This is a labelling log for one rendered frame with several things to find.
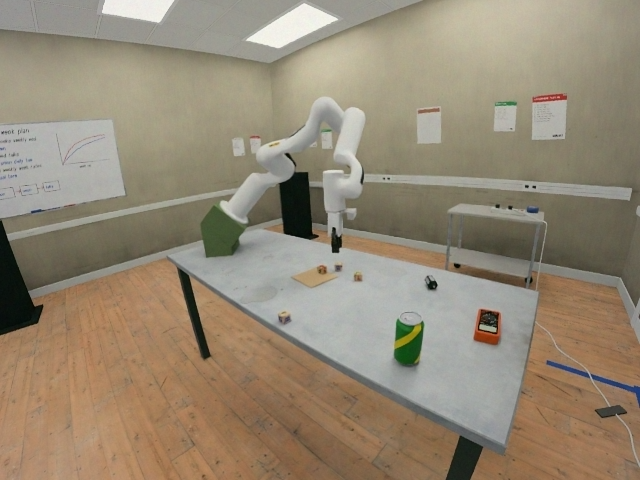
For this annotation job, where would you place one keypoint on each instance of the green soda can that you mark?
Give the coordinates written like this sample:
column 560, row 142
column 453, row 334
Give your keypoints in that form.
column 408, row 338

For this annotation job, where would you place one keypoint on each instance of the tan square mat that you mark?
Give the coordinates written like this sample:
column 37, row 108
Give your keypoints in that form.
column 312, row 278

